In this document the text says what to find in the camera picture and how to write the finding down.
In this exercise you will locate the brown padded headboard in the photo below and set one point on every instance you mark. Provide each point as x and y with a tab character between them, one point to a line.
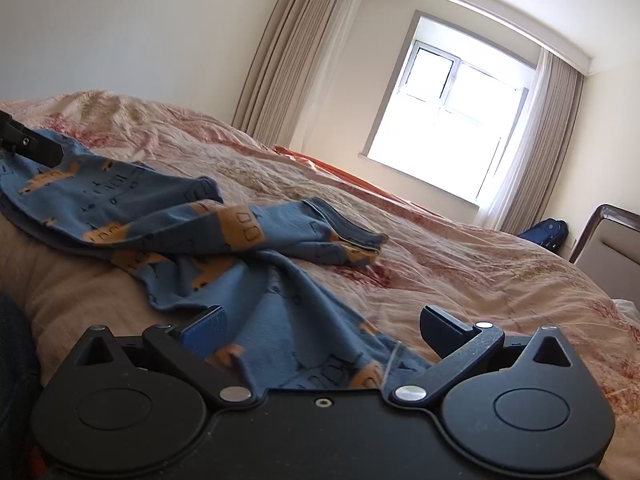
608	252

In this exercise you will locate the beige left curtain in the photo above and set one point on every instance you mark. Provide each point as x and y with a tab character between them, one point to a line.
292	70

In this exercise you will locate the beige right curtain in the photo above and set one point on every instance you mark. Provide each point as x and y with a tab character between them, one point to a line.
520	183

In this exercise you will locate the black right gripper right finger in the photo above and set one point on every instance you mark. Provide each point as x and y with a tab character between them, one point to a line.
464	351

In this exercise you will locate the white framed window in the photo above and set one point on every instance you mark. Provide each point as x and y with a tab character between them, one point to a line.
453	102

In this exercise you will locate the floral peach bed quilt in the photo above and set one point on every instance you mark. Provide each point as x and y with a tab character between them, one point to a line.
472	273

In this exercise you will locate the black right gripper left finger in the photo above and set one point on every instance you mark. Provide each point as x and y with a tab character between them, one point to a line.
182	351

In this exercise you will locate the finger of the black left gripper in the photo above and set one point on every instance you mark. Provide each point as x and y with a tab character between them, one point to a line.
18	139

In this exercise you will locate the blue patterned children's pants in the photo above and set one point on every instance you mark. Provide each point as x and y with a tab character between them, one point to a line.
98	241

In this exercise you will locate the beige curtain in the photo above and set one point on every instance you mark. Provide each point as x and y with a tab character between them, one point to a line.
292	70
520	183

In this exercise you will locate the blue backpack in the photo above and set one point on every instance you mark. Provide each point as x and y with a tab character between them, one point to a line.
550	234

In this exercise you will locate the orange bed sheet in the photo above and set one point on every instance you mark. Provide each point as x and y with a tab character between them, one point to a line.
343	175

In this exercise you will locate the white pillow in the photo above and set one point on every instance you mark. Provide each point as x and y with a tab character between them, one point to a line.
628	311

